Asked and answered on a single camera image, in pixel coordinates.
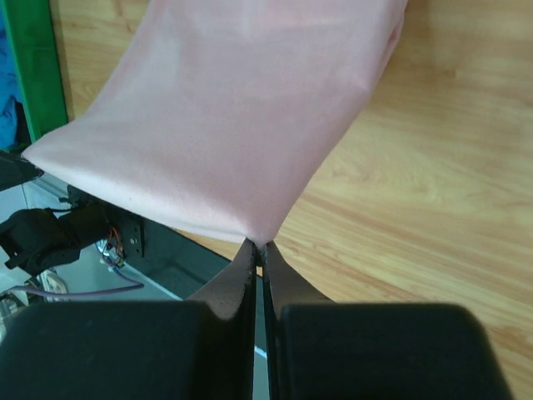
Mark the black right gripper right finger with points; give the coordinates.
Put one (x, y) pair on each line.
(320, 349)

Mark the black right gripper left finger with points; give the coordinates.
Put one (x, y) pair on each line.
(198, 348)

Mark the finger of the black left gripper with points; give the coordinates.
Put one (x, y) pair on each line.
(15, 170)

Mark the pink t-shirt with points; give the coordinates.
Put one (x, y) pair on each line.
(220, 112)

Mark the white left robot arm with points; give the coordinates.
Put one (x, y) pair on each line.
(65, 221)

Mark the blue t-shirt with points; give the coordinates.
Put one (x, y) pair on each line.
(9, 93)

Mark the green plastic bin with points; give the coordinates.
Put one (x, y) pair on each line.
(31, 36)

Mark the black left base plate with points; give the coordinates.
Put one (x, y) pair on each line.
(133, 237)

